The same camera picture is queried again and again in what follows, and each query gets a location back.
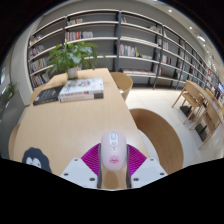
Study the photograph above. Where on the recessed ceiling lights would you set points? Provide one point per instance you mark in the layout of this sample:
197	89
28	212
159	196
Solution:
201	38

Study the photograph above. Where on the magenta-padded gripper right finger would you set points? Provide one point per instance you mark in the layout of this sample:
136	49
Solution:
148	170

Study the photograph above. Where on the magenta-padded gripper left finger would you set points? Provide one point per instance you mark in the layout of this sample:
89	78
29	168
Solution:
78	170

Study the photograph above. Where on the white book with dark spine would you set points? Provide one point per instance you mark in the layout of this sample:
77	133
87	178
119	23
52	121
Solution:
80	97

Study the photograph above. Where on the dark sheep-print mouse pad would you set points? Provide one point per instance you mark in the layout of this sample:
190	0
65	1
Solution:
35	156

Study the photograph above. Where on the black hardcover book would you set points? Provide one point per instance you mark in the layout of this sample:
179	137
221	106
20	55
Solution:
48	95

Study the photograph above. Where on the small green plant on ledge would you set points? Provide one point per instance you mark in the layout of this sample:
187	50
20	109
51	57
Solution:
10	91

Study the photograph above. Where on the pink computer mouse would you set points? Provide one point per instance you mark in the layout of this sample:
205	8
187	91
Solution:
114	151

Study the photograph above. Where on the white printed-cover book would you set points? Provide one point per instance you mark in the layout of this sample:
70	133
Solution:
83	86

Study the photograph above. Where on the grey bookshelf unit with books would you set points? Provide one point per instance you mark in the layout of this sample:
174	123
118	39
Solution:
100	30

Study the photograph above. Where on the background wooden tables and chairs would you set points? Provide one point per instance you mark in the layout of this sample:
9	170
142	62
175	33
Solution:
196	100

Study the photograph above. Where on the green potted plant white pot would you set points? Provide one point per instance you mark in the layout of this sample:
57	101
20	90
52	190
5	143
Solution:
71	56

